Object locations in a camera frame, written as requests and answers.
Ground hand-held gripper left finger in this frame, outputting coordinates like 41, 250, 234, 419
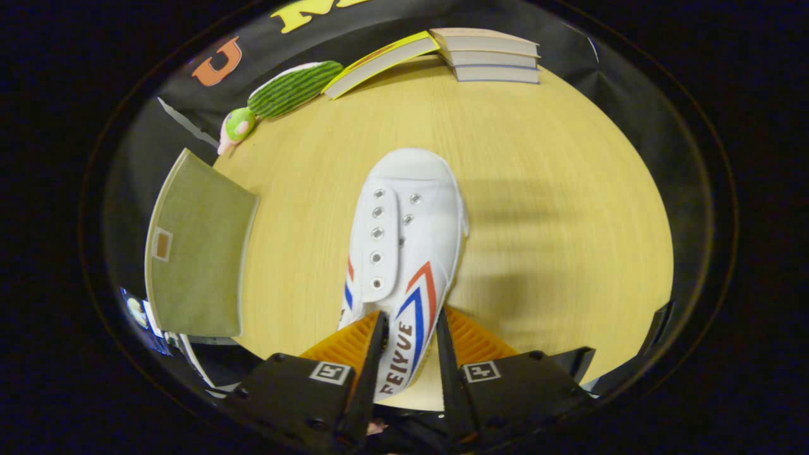
224, 310, 389, 452

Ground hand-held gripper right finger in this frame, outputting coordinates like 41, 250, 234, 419
435, 305, 598, 446

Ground white canvas shoe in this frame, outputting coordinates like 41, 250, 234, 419
338, 148, 470, 401

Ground beige fabric storage box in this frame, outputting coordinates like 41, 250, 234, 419
144, 148, 261, 339

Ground pink and green plush toy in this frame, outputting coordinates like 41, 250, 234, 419
217, 107, 257, 156

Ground watermelon slice plush toy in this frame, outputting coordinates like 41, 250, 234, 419
248, 61, 344, 120

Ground white paperback book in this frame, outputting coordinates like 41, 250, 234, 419
452, 63, 541, 84
439, 49, 540, 69

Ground yellow book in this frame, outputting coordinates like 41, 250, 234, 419
322, 31, 441, 100

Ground tan cover book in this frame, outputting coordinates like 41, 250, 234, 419
430, 27, 541, 59

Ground black backdrop cloth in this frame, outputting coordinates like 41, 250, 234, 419
104, 0, 696, 355

